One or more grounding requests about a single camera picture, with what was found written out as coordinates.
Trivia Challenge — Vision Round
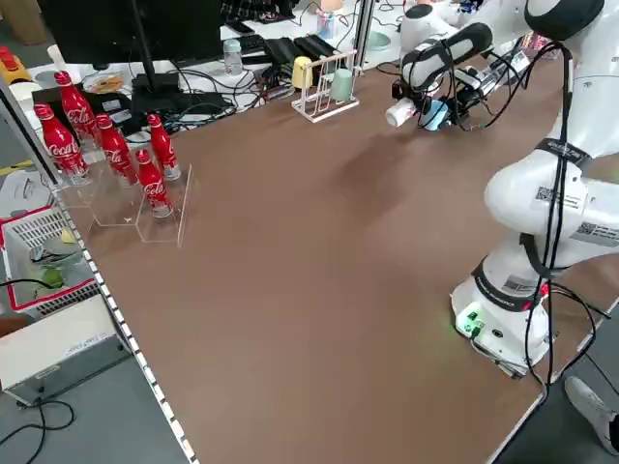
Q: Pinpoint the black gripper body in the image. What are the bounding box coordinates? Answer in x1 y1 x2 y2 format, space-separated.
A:
447 67 487 122
391 79 439 117

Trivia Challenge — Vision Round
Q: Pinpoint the blue ceramic cup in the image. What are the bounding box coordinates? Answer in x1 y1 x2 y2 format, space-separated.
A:
419 100 452 131

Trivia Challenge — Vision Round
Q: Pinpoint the white juice bottle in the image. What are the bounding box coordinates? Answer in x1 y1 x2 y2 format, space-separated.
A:
385 96 420 130

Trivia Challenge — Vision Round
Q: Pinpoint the mint green cup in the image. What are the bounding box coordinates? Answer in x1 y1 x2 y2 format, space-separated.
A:
330 68 354 102

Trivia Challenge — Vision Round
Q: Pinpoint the pen holder cup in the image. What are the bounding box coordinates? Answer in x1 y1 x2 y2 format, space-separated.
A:
316 10 336 40

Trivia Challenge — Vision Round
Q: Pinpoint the yellow cup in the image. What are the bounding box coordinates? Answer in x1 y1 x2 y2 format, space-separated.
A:
291 55 313 91

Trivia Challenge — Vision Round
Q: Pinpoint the clear bottle with mint cap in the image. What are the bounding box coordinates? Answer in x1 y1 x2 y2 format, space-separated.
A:
221 39 244 76

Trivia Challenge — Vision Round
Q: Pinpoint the red cola bottle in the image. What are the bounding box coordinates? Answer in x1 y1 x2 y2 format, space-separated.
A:
94 113 140 189
52 71 98 146
32 103 92 187
134 149 174 219
146 113 182 182

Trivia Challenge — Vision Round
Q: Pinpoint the pale green bowl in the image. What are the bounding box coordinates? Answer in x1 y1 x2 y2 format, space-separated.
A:
367 31 394 54

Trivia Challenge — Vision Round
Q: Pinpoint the clear acrylic step shelf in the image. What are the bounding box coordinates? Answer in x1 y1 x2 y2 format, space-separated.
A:
50 159 194 248

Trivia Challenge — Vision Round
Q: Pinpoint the black monitor stand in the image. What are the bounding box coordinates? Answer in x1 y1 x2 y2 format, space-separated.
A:
130 0 181 96

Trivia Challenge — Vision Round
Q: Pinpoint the black computer monitor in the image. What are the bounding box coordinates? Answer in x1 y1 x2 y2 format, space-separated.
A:
36 0 223 67

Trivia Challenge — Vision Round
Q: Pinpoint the person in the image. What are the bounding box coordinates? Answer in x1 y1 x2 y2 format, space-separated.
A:
564 375 619 456

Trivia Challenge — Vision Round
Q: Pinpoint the yellow emergency stop box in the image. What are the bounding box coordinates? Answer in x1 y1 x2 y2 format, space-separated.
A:
0 45 29 82

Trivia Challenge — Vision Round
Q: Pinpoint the white basket with red rim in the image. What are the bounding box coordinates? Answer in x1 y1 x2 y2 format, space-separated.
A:
0 205 103 318

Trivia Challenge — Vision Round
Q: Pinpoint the white metal box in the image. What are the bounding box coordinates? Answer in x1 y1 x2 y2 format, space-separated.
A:
0 294 133 405

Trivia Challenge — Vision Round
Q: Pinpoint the aluminium camera post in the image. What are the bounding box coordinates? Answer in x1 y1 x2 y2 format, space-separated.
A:
354 0 377 73

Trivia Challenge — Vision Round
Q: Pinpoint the white wire cup rack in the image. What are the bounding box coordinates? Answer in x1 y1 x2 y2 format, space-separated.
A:
290 50 360 125

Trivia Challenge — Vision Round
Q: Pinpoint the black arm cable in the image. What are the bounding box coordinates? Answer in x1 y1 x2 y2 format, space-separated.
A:
524 41 610 388

